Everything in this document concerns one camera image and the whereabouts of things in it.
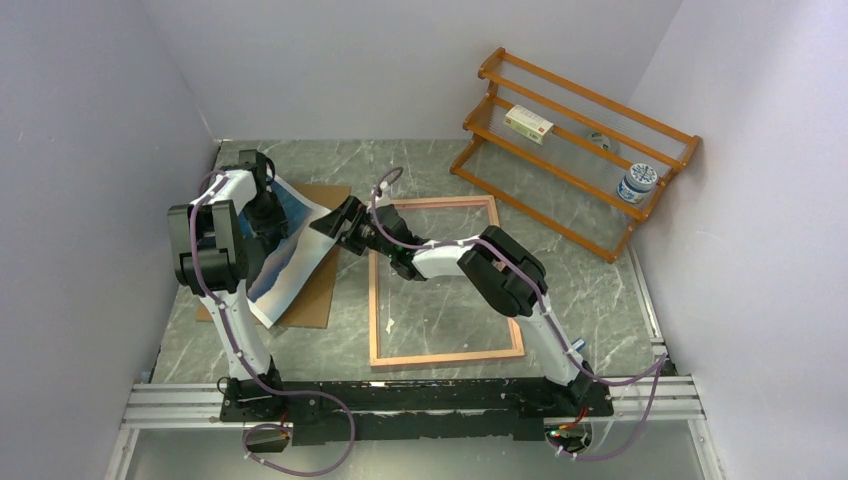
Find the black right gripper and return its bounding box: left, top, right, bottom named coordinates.
left=311, top=195, right=396, bottom=259

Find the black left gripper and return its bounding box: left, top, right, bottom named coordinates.
left=244, top=192, right=290, bottom=246

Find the landscape photo print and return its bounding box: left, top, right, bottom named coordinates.
left=248, top=177, right=351, bottom=328

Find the brown cardboard backing board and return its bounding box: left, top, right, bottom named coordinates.
left=195, top=184, right=354, bottom=331

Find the pink wooden photo frame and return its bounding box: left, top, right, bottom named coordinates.
left=368, top=195, right=525, bottom=369

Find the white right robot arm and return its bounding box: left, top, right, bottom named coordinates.
left=309, top=196, right=593, bottom=415

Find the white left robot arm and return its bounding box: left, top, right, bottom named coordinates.
left=167, top=149, right=289, bottom=420

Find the white green small box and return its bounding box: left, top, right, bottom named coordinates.
left=503, top=105, right=554, bottom=145

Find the orange wooden shelf rack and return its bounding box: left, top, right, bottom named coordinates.
left=450, top=47, right=701, bottom=263

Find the blue white round jar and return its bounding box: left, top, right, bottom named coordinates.
left=617, top=163, right=659, bottom=205

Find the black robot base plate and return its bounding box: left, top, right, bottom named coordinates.
left=219, top=377, right=614, bottom=446

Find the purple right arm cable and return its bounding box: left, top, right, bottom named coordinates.
left=369, top=166, right=669, bottom=463

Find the aluminium rail frame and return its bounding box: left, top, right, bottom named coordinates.
left=103, top=245, right=723, bottom=480

